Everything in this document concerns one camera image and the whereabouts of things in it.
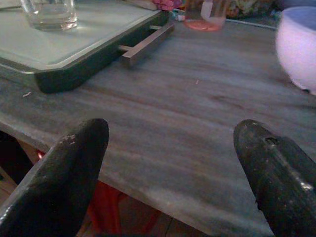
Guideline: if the pink patterned packet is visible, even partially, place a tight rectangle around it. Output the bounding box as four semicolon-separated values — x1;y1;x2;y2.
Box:
152;0;183;11

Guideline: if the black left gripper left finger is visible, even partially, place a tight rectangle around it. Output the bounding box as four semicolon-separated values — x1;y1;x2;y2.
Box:
0;118;110;237

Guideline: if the pink transparent plastic cup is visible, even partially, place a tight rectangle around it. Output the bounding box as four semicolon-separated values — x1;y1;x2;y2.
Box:
184;0;229;32

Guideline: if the colourful patterned bag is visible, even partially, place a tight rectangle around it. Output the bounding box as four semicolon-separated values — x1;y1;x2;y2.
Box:
226;0;284;19

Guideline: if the white round bowl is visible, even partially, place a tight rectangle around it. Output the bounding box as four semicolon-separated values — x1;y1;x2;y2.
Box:
275;6;316;95

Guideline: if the dark tray with metal handle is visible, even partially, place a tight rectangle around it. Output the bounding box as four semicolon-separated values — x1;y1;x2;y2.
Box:
0;0;175;94

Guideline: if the clear drinking glass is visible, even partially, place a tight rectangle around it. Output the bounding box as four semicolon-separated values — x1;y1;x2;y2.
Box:
20;0;79;32

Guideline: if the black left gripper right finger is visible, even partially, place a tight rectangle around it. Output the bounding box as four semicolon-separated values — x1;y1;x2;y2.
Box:
233;119;316;237

